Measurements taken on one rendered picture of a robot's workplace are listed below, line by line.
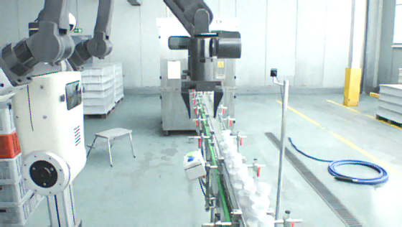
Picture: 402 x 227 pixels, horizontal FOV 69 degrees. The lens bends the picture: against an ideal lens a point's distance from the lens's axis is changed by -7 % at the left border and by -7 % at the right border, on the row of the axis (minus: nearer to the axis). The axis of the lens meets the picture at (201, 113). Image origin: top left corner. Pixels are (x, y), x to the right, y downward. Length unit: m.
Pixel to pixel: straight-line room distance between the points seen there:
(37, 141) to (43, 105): 0.12
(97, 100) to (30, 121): 6.39
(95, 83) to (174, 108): 2.42
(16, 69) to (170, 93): 4.79
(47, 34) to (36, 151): 0.42
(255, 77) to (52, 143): 10.50
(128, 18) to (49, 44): 10.45
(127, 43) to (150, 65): 1.09
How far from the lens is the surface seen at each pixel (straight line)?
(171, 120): 5.63
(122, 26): 11.25
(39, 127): 1.03
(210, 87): 0.76
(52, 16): 0.82
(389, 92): 7.78
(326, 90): 12.19
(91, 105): 7.45
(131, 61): 11.18
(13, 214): 3.28
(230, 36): 0.78
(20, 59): 0.86
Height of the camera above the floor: 1.57
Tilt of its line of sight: 12 degrees down
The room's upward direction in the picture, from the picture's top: straight up
